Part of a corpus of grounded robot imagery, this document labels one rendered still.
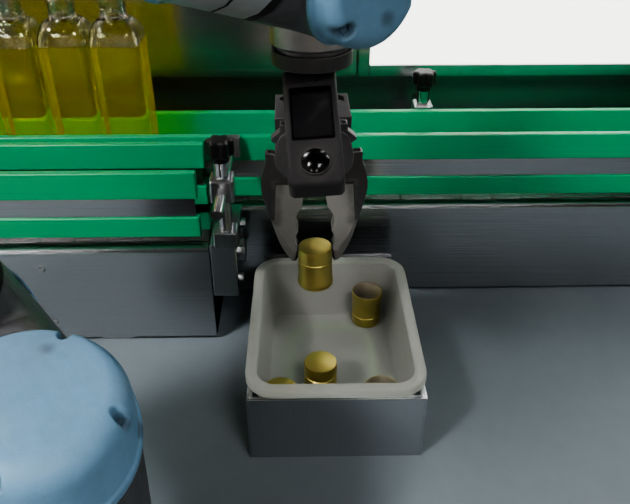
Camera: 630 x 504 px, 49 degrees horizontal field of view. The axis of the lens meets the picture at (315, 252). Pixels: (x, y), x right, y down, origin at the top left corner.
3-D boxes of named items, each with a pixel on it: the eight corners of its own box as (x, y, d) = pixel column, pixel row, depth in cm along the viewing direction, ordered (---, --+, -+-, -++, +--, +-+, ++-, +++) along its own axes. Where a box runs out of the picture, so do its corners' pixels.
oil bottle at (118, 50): (165, 174, 92) (143, 8, 81) (157, 194, 88) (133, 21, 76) (123, 174, 92) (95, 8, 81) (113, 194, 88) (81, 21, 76)
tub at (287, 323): (397, 313, 88) (402, 255, 83) (423, 453, 69) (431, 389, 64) (259, 314, 87) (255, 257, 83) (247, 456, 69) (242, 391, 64)
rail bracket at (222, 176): (246, 196, 86) (241, 99, 79) (236, 274, 72) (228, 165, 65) (222, 196, 86) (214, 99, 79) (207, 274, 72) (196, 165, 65)
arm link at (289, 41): (361, 5, 55) (257, 7, 55) (359, 62, 57) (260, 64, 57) (353, -17, 61) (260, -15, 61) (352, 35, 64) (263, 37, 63)
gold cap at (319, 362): (337, 404, 72) (338, 372, 70) (303, 404, 72) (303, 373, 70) (336, 380, 75) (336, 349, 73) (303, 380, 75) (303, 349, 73)
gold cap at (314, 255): (333, 291, 70) (333, 255, 67) (298, 292, 70) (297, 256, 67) (331, 271, 73) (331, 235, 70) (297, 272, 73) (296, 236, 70)
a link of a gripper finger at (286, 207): (295, 235, 75) (308, 157, 70) (296, 266, 70) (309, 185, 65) (267, 232, 74) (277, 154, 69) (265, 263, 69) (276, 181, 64)
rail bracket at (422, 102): (425, 149, 100) (433, 57, 92) (432, 170, 94) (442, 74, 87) (397, 149, 100) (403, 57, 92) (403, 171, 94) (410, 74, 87)
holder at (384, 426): (391, 291, 92) (394, 241, 88) (420, 455, 69) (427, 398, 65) (261, 292, 92) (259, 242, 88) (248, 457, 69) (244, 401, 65)
